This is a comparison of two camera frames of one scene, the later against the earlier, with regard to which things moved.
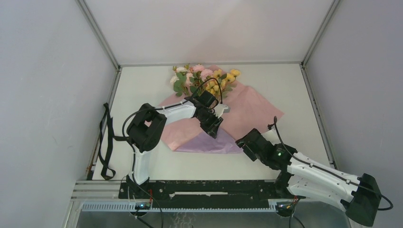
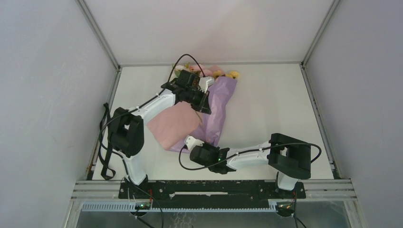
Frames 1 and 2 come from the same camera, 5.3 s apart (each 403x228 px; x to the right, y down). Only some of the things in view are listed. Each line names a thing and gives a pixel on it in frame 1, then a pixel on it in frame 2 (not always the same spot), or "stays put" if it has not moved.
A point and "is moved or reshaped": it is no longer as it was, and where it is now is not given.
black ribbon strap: [106, 137] stays put
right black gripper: [240, 143] → [207, 145]
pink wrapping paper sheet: [248, 110] is moved or reshaped
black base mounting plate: [214, 194] stays put
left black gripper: [212, 128] → [203, 105]
